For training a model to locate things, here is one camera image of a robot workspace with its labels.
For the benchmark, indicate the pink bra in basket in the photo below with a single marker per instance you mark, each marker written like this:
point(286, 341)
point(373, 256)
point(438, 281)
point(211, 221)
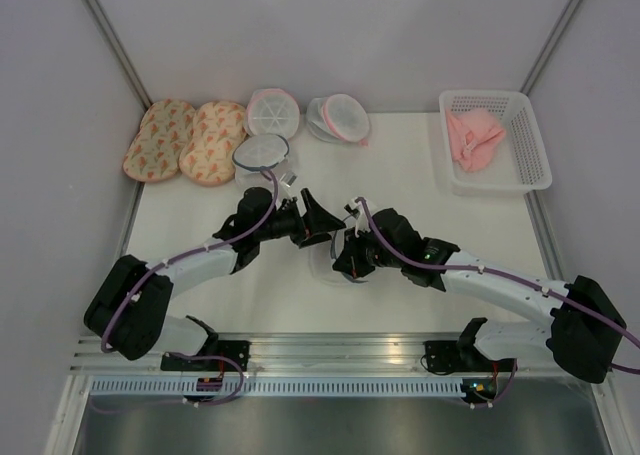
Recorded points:
point(473, 138)

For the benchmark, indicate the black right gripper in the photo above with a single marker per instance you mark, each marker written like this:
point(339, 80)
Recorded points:
point(349, 261)

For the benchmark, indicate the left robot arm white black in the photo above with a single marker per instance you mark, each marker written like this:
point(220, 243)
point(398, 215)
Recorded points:
point(129, 311)

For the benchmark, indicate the left aluminium corner post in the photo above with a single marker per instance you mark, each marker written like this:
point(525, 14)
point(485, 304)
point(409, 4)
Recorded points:
point(117, 49)

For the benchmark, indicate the pink-trimmed mesh bag upright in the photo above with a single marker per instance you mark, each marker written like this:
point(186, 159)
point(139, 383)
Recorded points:
point(272, 111)

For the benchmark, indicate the right aluminium corner post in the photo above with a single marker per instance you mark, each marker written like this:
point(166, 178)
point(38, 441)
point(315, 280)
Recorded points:
point(552, 41)

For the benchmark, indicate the floral bra pad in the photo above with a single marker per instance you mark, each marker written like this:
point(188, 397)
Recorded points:
point(165, 129)
point(218, 131)

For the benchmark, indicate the aluminium front rail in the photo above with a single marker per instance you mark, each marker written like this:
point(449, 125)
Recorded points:
point(307, 354)

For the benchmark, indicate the right floral bra pad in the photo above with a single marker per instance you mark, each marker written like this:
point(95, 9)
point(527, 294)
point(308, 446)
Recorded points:
point(218, 131)

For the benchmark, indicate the pink-trimmed mesh bag tilted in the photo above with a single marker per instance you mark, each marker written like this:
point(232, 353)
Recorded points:
point(338, 119)

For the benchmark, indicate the white slotted cable duct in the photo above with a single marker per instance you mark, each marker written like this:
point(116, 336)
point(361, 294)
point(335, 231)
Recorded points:
point(287, 386)

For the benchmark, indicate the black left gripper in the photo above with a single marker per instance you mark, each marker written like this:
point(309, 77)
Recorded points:
point(316, 220)

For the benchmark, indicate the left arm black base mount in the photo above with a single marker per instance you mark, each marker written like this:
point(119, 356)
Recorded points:
point(216, 355)

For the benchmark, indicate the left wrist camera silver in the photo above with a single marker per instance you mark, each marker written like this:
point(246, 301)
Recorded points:
point(287, 182)

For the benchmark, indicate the white perforated plastic basket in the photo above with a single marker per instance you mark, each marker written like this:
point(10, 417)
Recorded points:
point(520, 164)

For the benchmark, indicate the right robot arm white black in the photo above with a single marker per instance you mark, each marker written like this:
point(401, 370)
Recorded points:
point(573, 324)

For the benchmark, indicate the left floral bra pad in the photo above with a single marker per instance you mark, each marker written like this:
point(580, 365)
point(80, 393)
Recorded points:
point(165, 129)

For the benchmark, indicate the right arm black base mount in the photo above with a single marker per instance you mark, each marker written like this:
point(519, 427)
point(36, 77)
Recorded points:
point(444, 357)

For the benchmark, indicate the aluminium corner post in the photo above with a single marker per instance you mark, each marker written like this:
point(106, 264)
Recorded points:
point(117, 49)
point(552, 41)

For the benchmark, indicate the blue-trimmed mesh laundry bag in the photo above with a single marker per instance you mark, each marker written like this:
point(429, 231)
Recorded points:
point(322, 257)

